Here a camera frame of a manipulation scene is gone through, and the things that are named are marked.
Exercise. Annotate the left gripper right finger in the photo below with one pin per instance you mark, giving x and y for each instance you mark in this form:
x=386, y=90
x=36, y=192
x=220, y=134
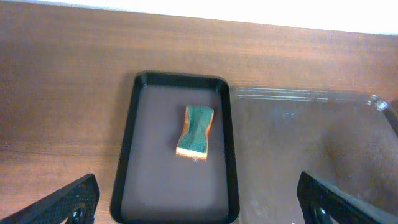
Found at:
x=322, y=202

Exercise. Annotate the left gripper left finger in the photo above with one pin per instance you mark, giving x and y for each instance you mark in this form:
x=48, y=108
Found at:
x=74, y=203

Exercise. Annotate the green and orange sponge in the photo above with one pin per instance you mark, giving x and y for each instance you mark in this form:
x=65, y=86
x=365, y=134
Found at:
x=193, y=142

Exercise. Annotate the large brown tray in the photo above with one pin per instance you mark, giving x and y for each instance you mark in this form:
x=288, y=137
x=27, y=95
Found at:
x=346, y=139

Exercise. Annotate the small black tray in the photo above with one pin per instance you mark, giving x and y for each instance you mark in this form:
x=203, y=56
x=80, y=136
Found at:
x=155, y=185

